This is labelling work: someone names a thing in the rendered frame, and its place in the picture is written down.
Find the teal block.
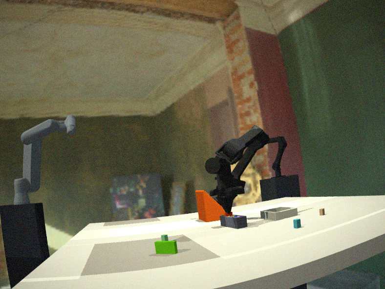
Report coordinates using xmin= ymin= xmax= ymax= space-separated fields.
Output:
xmin=293 ymin=219 xmax=301 ymax=228

